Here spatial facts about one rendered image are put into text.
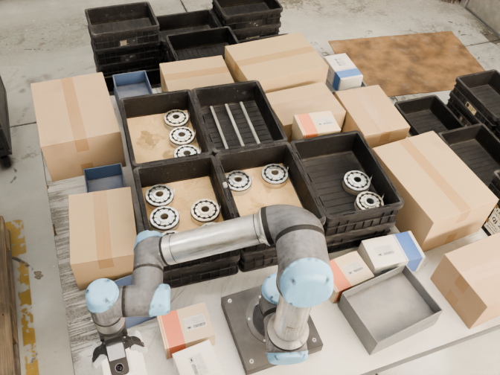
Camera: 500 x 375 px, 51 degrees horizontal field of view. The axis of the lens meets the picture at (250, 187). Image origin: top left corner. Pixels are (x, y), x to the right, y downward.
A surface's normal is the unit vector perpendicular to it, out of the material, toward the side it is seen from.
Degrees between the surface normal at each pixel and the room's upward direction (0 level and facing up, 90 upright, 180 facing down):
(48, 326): 0
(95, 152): 90
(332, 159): 0
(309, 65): 0
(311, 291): 86
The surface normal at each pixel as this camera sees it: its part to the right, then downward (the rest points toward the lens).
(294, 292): 0.09, 0.70
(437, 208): 0.06, -0.66
